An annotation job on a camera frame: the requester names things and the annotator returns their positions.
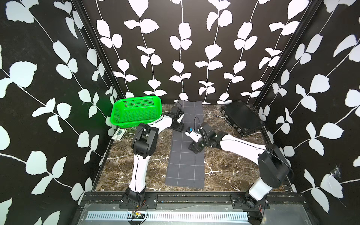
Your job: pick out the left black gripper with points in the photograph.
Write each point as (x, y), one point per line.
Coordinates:
(180, 127)

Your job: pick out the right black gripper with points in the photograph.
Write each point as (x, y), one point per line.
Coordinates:
(193, 146)

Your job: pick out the dark grey grid pillowcase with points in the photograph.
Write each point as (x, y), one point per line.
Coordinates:
(185, 168)

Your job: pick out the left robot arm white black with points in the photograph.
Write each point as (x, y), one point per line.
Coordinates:
(144, 145)

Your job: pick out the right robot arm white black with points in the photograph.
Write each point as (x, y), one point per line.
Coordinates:
(273, 167)

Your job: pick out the black tablet device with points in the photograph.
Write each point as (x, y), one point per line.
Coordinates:
(242, 118)

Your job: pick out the green plastic basket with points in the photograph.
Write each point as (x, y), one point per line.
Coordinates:
(130, 112)

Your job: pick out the small white thermometer display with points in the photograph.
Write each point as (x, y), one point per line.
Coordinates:
(118, 135)

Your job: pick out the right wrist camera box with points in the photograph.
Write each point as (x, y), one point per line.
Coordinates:
(193, 134)

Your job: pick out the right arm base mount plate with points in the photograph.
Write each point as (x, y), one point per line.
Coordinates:
(246, 202)

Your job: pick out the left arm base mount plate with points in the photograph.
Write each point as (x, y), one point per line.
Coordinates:
(146, 201)

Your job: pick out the small circuit board with wires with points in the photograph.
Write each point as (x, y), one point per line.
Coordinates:
(137, 215)

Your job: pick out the white perforated rail strip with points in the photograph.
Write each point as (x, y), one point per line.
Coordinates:
(178, 216)

